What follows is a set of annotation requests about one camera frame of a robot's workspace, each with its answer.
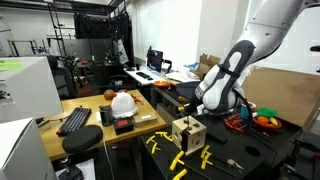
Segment light wooden desk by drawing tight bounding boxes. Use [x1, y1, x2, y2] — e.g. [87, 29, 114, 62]
[38, 89, 168, 163]

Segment black monitor with lit screen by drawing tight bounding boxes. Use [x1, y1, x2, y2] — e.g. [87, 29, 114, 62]
[146, 48, 165, 73]

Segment black box with red label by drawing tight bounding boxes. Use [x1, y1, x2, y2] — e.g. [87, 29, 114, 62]
[113, 117, 135, 136]

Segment wooden shape sorter box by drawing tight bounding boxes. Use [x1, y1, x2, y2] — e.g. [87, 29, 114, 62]
[171, 114, 208, 157]

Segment large brown cardboard sheet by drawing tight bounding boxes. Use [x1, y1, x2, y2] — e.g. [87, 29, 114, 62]
[239, 65, 320, 128]

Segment black mesh office chair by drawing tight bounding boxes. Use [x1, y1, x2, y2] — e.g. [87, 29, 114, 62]
[88, 61, 129, 94]

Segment white paper stack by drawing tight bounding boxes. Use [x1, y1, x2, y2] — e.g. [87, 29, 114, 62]
[164, 64, 201, 84]

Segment orange toy fruit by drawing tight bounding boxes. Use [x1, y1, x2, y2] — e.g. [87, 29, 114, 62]
[257, 115, 270, 125]

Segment dark cylindrical mug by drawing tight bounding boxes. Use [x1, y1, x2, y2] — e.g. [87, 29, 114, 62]
[99, 104, 115, 127]

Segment black headphones on stand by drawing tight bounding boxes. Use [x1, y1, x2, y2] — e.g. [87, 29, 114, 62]
[162, 58, 174, 74]

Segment plain white cabinet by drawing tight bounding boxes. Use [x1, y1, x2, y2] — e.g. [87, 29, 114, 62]
[0, 116, 58, 180]

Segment navy plastic tote lid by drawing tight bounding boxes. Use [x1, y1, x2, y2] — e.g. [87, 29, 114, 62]
[174, 80, 203, 101]

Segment green toy vegetable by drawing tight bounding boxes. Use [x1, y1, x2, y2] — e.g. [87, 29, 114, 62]
[257, 106, 279, 118]

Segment black wedge hex key stand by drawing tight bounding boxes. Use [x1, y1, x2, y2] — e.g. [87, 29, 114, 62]
[199, 123, 230, 145]

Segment small black keyboard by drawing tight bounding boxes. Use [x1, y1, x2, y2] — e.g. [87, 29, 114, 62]
[135, 71, 152, 80]

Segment green sticky note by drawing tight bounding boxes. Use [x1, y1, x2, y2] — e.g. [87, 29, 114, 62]
[0, 58, 24, 72]

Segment yellow block on mat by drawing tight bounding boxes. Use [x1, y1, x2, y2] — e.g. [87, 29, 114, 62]
[199, 144, 233, 166]

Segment small tan box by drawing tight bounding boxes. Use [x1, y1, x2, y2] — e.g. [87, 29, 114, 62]
[132, 112, 158, 128]

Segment orange bowl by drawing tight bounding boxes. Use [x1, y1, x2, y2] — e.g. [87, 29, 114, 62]
[153, 80, 172, 89]

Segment black round stool cushion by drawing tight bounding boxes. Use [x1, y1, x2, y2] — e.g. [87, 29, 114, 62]
[61, 124, 104, 155]

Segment open cardboard box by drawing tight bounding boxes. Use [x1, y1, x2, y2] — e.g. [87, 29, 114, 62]
[198, 53, 222, 80]

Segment black hanging curtain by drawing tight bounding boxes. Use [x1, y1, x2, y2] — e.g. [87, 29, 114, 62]
[73, 11, 134, 64]

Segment white desk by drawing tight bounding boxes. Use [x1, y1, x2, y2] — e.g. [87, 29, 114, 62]
[124, 66, 201, 88]

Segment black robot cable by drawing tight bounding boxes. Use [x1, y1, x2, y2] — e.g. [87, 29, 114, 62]
[218, 64, 254, 133]

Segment white hanging cable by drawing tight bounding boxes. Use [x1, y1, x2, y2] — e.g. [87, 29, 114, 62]
[101, 133, 116, 180]

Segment black metal rack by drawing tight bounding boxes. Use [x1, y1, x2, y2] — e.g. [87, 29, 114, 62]
[48, 1, 68, 58]

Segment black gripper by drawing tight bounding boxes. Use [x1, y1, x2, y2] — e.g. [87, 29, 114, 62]
[183, 94, 206, 118]

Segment red plastic bowl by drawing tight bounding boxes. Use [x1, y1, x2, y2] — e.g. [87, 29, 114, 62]
[252, 114, 283, 131]

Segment brown round object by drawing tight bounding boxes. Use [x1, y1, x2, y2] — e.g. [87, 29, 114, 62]
[103, 89, 117, 101]

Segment blue cup with red rim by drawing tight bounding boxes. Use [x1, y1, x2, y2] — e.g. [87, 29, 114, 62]
[239, 102, 258, 121]

